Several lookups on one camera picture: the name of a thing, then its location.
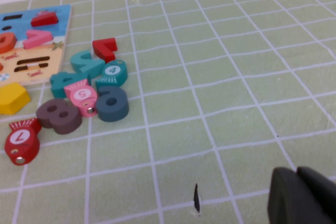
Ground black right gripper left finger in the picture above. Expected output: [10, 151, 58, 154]
[267, 167, 335, 224]

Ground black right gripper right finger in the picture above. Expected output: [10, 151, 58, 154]
[296, 166, 336, 222]

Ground dark blue number nine piece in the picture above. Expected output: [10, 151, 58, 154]
[94, 85, 130, 123]

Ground red number seven piece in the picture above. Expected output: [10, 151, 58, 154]
[92, 37, 118, 63]

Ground teal number two piece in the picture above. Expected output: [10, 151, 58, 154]
[70, 50, 106, 78]

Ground teal number four piece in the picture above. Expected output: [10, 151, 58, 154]
[49, 71, 92, 99]

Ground wooden number shape puzzle board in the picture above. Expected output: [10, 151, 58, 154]
[0, 4, 72, 86]

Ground yellow pentagon piece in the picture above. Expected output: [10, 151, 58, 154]
[0, 81, 32, 116]

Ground pink greater-than sign piece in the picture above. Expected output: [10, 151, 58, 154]
[23, 29, 54, 50]

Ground green checked tablecloth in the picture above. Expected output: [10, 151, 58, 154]
[0, 0, 336, 224]

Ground teal fish numbered four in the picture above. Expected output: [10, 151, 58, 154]
[94, 59, 129, 91]

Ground pink fish numbered five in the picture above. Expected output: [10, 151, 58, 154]
[64, 78, 98, 118]

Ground purple number 8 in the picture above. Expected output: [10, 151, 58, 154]
[36, 98, 83, 135]

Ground red fish numbered seven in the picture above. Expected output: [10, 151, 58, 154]
[4, 118, 42, 166]

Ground red bar block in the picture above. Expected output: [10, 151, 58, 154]
[30, 11, 59, 27]

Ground orange number 0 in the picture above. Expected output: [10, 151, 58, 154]
[0, 31, 18, 54]

